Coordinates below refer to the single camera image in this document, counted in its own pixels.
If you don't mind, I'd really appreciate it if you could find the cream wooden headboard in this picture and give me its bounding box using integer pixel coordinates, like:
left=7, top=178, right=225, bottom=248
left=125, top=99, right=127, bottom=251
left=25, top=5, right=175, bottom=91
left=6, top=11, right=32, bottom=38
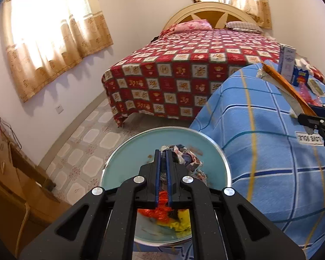
left=162, top=1, right=264, bottom=33

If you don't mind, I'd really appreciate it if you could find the bed with red quilt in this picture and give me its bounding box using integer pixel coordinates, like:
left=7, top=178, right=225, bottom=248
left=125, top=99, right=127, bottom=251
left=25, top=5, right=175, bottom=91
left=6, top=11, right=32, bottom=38
left=101, top=28, right=325, bottom=128

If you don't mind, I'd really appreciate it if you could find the pink floral pillow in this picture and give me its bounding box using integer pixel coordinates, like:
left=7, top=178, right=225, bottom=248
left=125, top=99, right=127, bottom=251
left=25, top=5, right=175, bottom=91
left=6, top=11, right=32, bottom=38
left=165, top=19, right=213, bottom=33

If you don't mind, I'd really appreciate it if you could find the striped grey pillow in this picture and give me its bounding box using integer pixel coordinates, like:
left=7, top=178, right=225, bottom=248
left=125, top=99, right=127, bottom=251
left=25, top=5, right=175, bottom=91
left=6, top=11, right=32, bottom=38
left=225, top=21, right=263, bottom=34

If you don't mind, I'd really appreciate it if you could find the wide beige curtain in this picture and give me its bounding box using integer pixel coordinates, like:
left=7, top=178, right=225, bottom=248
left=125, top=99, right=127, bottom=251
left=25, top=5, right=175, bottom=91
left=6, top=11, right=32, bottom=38
left=1, top=0, right=114, bottom=103

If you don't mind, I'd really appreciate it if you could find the yellow wrapper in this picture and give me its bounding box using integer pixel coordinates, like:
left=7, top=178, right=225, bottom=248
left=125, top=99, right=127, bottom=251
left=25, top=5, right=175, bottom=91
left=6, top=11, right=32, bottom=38
left=168, top=210, right=193, bottom=233

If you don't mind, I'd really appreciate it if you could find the orange plastic bag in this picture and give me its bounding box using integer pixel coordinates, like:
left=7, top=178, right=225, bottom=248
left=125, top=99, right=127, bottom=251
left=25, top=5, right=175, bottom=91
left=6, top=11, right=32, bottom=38
left=138, top=191, right=179, bottom=223

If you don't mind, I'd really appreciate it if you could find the white crumpled tissue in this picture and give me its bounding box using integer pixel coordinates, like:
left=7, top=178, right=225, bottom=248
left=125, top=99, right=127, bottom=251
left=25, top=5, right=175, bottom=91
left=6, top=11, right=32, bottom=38
left=295, top=57, right=311, bottom=70

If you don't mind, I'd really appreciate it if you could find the green printed packet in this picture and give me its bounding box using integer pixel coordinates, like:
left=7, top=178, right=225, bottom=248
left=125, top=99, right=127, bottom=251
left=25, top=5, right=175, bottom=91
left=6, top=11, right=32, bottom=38
left=307, top=78, right=325, bottom=97

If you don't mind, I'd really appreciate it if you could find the narrow beige curtain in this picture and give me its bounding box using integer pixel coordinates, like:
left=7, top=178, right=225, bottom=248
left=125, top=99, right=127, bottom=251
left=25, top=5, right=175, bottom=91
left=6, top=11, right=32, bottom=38
left=183, top=0, right=273, bottom=30

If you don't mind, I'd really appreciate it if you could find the orange white long wrapper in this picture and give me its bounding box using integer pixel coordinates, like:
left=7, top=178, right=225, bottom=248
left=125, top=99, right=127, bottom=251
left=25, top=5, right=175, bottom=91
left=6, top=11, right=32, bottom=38
left=256, top=62, right=317, bottom=118

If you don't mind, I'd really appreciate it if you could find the clear bag of wrappers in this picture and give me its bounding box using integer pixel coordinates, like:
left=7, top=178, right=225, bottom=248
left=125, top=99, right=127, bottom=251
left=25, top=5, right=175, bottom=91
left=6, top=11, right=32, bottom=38
left=161, top=144, right=206, bottom=180

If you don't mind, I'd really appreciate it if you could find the tall white carton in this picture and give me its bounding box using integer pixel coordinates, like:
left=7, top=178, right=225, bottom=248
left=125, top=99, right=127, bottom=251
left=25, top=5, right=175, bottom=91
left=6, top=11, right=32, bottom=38
left=279, top=44, right=297, bottom=83

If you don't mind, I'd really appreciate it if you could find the blue plaid table cloth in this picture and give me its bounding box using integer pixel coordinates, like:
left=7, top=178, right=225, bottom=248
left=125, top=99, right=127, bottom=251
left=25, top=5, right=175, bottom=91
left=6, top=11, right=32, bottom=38
left=189, top=63, right=325, bottom=260

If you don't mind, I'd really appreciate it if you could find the small blue box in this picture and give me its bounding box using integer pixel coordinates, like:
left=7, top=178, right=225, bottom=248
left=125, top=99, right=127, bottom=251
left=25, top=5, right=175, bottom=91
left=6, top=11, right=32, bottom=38
left=291, top=66, right=309, bottom=87

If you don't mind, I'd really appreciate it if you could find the teal metal basin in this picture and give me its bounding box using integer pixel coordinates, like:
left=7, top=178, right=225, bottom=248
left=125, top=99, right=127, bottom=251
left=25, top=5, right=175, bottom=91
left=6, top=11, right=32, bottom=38
left=100, top=126, right=231, bottom=247

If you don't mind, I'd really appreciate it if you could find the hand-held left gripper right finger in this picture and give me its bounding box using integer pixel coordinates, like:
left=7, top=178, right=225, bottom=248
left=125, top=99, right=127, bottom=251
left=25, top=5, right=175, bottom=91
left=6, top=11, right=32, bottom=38
left=165, top=149, right=306, bottom=260

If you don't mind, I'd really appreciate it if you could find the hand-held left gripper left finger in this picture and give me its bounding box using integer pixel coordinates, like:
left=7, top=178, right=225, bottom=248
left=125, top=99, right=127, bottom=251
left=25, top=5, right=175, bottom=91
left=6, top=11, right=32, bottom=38
left=19, top=149, right=162, bottom=260

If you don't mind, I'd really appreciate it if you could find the white printed label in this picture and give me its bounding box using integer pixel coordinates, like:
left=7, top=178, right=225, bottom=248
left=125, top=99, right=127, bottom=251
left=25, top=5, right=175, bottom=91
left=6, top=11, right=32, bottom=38
left=295, top=131, right=325, bottom=147

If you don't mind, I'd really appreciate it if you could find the cardboard box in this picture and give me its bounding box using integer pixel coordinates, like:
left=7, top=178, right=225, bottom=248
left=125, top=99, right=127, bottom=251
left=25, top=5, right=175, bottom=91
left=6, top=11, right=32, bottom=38
left=0, top=130, right=71, bottom=250

